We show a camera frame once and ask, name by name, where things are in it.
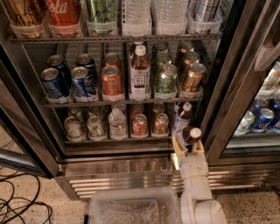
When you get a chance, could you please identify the front blue pepsi can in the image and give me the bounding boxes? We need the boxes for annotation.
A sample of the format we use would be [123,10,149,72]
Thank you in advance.
[71,66,97,102]

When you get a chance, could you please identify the bottom copper can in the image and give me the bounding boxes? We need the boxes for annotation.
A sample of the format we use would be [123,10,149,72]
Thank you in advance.
[152,113,169,137]

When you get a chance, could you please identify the rear blue pepsi can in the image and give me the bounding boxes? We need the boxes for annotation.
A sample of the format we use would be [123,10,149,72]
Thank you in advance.
[76,53,98,86]

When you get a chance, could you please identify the right glass fridge door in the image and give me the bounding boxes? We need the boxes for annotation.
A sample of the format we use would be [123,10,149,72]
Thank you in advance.
[205,0,280,166]

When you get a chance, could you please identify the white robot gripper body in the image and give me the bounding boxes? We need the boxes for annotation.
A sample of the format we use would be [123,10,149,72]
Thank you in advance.
[178,153,209,179]

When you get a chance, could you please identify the rear blue soda can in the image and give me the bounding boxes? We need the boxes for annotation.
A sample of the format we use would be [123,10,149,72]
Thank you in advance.
[47,54,71,88]

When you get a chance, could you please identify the bottom orange can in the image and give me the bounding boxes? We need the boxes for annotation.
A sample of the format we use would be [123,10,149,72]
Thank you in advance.
[132,114,148,137]

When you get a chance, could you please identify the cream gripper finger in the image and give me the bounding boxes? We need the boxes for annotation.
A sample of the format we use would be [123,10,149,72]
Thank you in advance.
[171,134,187,162]
[192,140,205,156]

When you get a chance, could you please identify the top yellow lacroix can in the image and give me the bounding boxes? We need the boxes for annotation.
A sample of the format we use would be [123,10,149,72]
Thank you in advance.
[2,0,48,39]

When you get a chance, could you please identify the small clear water bottle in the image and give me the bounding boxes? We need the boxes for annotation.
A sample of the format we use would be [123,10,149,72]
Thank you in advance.
[108,108,128,140]

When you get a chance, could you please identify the front green lacroix can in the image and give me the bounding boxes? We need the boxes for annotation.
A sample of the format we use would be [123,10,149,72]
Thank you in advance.
[155,64,178,99]

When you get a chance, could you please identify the blue pepsi can right compartment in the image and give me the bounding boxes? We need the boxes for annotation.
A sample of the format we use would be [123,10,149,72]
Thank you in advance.
[251,108,274,133]

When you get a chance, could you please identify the front gold lacroix can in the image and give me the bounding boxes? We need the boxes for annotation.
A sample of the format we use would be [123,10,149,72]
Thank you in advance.
[180,63,207,96]

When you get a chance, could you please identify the rear gold lacroix can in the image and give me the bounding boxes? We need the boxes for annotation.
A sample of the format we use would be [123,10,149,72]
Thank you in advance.
[176,40,194,63]

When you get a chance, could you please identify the green lacroix can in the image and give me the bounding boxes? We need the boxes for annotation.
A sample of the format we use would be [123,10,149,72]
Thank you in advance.
[155,64,178,99]
[156,52,172,73]
[86,0,116,34]

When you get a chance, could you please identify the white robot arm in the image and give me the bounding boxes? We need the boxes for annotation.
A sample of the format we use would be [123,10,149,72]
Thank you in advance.
[171,134,228,224]

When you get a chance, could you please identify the rear orange soda can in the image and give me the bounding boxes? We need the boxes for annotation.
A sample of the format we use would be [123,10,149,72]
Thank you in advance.
[103,52,122,68]

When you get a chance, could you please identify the bottom left silver can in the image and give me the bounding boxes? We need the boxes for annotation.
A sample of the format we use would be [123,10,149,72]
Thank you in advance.
[64,116,86,142]

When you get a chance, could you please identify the white label tea bottle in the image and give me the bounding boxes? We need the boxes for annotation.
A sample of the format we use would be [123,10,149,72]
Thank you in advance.
[129,45,151,101]

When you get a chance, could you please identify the front blue soda can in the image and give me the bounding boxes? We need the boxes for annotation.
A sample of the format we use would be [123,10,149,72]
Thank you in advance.
[41,67,69,103]

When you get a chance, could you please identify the blue label tea bottle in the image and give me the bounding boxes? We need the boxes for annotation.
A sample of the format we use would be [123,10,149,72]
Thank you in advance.
[172,101,193,134]
[177,126,201,145]

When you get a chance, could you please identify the orange soda can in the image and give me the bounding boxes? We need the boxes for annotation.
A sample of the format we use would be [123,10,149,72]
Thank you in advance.
[101,66,124,102]
[103,52,122,68]

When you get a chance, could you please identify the white can right compartment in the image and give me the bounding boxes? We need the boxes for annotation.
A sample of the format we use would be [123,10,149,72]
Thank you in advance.
[234,111,255,136]

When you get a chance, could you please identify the front orange soda can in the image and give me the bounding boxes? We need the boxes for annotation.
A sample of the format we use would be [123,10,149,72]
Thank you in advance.
[101,66,124,102]

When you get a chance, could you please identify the gold lacroix can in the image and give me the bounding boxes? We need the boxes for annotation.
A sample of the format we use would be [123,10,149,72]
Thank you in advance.
[180,51,200,81]
[176,40,194,63]
[180,63,207,96]

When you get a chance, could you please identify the clear plastic storage bin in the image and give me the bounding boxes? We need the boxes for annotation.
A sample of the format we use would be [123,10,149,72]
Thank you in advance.
[88,187,182,224]

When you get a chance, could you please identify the middle green lacroix can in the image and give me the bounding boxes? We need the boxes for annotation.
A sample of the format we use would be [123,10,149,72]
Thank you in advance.
[156,52,172,73]

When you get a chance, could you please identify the open left fridge door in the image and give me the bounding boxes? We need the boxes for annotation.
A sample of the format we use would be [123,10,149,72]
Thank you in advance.
[1,45,60,179]

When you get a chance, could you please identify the top clear water bottle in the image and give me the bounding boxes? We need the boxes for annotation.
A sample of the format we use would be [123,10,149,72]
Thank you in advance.
[122,0,151,37]

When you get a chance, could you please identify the top green lacroix can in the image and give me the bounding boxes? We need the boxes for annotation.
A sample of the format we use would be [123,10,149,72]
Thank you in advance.
[86,0,116,34]

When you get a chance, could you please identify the black floor cables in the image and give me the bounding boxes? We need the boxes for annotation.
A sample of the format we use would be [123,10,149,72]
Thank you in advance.
[0,165,53,224]

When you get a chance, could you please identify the top silver can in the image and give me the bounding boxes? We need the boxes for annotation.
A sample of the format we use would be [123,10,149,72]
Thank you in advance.
[186,0,221,34]

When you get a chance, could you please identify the stainless steel fridge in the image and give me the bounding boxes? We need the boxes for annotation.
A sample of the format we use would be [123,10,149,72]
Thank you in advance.
[0,0,280,201]

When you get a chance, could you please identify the top red cola can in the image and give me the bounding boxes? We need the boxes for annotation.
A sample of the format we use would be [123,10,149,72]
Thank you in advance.
[45,0,81,38]

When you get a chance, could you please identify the middle gold lacroix can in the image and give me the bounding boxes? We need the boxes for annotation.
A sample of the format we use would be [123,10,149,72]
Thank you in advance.
[180,51,200,81]

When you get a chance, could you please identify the blue soda can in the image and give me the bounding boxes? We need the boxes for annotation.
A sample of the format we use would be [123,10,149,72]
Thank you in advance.
[47,54,71,88]
[41,67,69,103]

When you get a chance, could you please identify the blue pepsi can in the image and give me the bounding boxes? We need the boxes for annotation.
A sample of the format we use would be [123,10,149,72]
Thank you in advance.
[76,53,98,86]
[71,66,97,102]

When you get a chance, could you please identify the silver can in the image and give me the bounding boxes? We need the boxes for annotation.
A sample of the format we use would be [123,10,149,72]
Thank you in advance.
[64,116,86,142]
[87,115,106,141]
[186,0,221,34]

